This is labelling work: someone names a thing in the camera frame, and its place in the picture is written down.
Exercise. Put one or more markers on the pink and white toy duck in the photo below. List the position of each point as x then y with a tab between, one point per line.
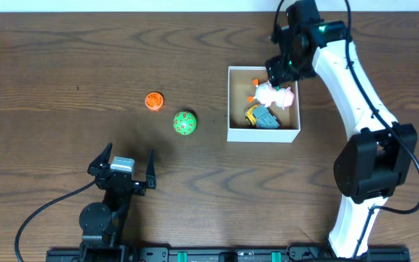
266	94

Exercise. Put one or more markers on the white open cardboard box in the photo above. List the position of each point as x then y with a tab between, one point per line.
241	85

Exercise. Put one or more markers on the grey and yellow toy truck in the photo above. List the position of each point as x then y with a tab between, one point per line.
260	117

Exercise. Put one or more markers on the orange ribbed toy ball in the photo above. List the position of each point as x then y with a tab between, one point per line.
154	101

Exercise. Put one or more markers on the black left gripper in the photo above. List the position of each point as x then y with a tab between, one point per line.
123	180

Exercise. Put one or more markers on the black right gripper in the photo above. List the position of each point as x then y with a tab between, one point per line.
278	72

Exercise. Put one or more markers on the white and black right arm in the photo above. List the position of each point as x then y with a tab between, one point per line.
379	151

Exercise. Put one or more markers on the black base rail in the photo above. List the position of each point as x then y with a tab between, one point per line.
162	254

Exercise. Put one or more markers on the green ball with red numbers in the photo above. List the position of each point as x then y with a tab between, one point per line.
184	122

